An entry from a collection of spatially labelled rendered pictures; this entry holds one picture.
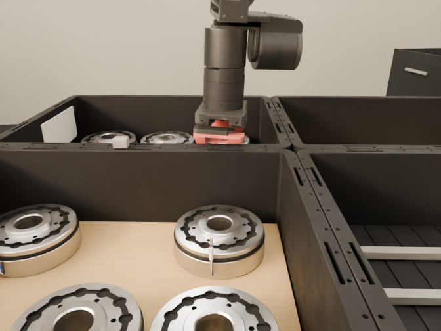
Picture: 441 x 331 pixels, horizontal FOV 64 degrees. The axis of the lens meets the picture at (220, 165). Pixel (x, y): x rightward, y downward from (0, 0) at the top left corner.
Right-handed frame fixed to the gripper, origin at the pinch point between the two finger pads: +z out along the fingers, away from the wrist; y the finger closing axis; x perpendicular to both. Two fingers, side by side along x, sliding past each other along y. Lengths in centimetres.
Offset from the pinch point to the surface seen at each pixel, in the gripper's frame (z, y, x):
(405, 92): 11, 143, -81
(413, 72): 0, 140, -82
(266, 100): -6.6, 17.8, -6.7
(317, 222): -5.7, -24.3, -10.3
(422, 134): -0.4, 23.9, -39.1
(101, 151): -5.1, -10.7, 13.7
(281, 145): -6.1, -6.5, -8.3
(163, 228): 4.6, -11.6, 6.0
